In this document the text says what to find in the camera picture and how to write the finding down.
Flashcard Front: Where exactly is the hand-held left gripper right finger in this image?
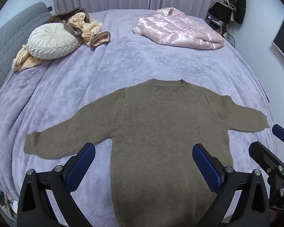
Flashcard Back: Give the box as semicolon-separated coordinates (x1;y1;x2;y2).
192;143;271;227

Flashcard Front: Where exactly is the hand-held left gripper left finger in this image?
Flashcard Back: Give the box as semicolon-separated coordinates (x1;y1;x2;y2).
16;142;96;227

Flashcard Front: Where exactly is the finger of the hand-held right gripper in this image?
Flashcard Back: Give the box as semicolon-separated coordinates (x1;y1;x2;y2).
272;124;284;152
248;141;284;185

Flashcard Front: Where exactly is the olive green knit sweater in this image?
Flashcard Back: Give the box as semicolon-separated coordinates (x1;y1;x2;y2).
24;78;270;227

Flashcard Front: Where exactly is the lavender plush bed blanket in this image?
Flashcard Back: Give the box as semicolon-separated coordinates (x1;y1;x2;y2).
0;9;278;227

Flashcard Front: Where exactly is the white round pleated cushion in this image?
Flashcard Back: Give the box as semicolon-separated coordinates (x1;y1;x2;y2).
28;22;82;60

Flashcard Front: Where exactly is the peach and brown knit garment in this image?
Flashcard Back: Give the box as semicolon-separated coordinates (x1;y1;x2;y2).
12;7;111;72

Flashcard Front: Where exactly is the black hanging garment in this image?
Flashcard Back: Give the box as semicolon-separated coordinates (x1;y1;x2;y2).
208;1;232;24

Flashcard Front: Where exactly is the black hanging puffer jacket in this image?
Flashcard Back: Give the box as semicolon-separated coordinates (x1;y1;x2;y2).
229;0;247;24

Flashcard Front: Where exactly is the pink satin padded jacket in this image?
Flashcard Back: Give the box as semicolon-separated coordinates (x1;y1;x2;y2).
132;8;226;51

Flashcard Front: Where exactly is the grey quilted headboard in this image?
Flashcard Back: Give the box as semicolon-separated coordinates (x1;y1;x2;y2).
0;2;53;100

